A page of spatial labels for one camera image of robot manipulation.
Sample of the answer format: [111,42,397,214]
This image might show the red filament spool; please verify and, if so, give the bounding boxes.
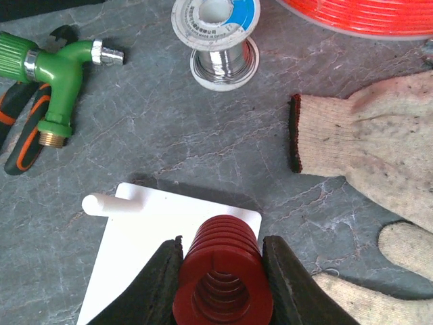
[279,0,432,41]

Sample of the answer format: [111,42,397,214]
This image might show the white peg board fixture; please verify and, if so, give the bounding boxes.
[77,182,262,324]

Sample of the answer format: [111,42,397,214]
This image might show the orange black pliers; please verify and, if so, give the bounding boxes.
[1,25,78,175]

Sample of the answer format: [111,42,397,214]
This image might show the red large spring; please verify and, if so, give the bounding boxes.
[172,215,273,324]

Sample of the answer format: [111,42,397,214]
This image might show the white work glove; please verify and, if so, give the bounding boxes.
[288,71,432,230]
[313,222,432,324]

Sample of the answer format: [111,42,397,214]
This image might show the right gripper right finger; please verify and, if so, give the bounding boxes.
[263,236,358,325]

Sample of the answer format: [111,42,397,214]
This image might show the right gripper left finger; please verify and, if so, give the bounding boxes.
[89,236,183,324]

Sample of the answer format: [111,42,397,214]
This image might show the solder wire spool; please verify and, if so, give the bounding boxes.
[171,0,260,92]

